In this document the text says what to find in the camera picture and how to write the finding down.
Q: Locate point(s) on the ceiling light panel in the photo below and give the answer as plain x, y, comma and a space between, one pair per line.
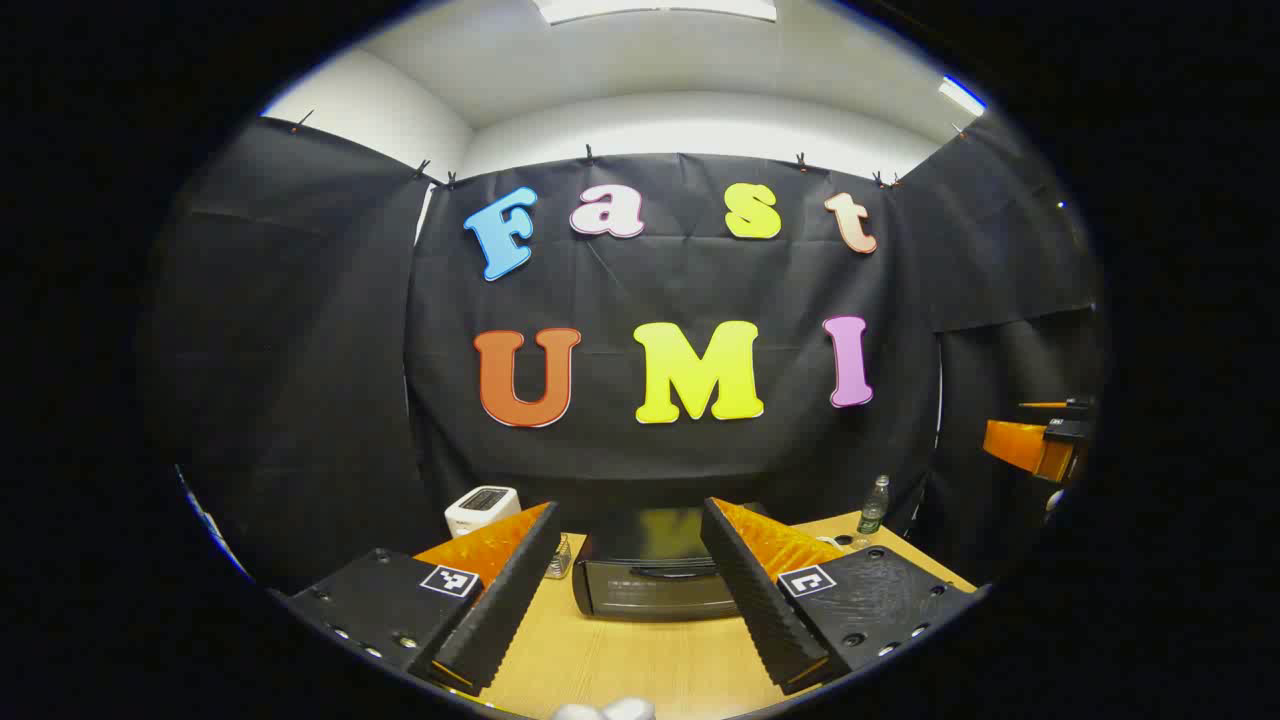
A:
962, 96
655, 8

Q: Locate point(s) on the black backdrop cloth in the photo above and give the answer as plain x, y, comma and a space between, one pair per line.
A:
660, 470

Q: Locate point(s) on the black electric oven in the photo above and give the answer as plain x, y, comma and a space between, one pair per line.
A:
650, 595

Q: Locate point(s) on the clear plastic water bottle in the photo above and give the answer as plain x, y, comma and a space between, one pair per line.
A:
873, 510

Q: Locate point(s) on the white divided dish of beans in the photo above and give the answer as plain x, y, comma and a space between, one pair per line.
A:
830, 542

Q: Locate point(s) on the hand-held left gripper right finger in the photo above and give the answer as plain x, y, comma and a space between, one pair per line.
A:
760, 610

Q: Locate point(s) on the white toaster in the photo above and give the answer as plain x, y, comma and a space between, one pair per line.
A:
480, 510

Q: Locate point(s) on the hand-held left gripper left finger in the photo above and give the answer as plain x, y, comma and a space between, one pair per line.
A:
500, 610

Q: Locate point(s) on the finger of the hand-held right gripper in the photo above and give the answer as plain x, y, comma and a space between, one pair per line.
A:
1070, 404
1020, 447

